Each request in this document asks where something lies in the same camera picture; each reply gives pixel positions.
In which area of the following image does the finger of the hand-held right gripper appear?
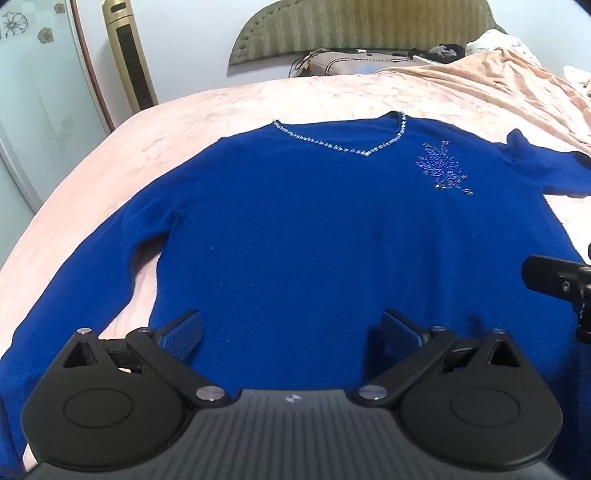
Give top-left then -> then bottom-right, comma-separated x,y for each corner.
522,254 -> 591,303

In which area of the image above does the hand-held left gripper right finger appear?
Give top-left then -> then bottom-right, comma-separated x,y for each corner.
358,308 -> 533,408

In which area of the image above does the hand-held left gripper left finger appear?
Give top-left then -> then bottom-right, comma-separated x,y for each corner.
60,310 -> 232,408

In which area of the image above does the blue beaded v-neck sweater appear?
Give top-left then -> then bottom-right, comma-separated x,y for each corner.
0,112 -> 591,467

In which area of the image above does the pink textured bed blanket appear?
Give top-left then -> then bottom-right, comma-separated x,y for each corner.
0,65 -> 591,472

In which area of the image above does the peach quilt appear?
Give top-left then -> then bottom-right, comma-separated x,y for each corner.
379,46 -> 591,153

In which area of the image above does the white cloth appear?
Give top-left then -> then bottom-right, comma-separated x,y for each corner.
465,28 -> 529,57

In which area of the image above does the dark cloth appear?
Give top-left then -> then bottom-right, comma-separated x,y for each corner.
409,43 -> 468,64

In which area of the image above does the frosted glass flowered wardrobe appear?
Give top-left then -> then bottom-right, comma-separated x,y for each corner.
0,0 -> 114,217

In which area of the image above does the gold tower fan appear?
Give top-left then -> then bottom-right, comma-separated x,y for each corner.
102,0 -> 160,115

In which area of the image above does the olive green padded headboard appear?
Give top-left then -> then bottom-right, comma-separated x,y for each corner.
228,0 -> 508,68

